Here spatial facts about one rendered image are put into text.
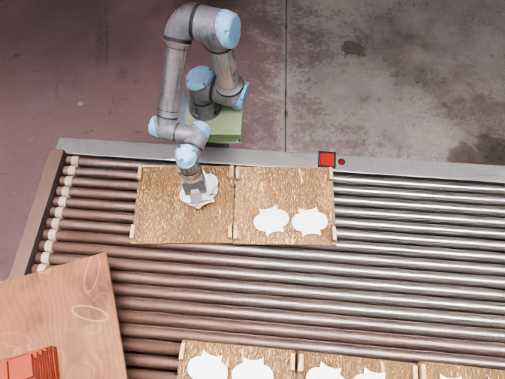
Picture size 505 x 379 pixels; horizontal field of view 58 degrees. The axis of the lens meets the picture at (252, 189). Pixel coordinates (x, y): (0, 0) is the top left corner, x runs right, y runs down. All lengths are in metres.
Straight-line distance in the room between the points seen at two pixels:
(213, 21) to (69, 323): 1.14
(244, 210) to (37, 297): 0.83
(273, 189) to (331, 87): 1.65
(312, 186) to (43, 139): 2.15
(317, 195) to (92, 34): 2.61
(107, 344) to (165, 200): 0.61
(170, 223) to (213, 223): 0.17
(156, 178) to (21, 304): 0.70
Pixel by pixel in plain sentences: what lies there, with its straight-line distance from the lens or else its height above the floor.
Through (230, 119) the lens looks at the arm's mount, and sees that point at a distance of 2.09.
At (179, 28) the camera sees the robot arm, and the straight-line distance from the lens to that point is 1.62.
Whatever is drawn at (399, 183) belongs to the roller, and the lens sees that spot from 2.03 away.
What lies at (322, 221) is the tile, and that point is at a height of 0.94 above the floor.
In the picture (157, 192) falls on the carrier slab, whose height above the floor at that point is 0.94.
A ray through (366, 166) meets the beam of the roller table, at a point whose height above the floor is 0.92.
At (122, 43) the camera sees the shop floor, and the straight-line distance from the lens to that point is 3.86.
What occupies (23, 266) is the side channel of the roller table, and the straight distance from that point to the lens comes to 2.01.
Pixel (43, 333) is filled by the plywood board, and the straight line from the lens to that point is 1.80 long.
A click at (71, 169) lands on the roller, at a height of 0.92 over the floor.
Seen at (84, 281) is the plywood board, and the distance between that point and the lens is 1.79.
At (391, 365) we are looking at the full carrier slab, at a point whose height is 0.94.
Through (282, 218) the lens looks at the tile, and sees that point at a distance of 1.85.
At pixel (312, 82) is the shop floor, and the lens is 3.45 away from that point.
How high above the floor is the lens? 2.65
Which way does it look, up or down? 64 degrees down
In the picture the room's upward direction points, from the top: 4 degrees counter-clockwise
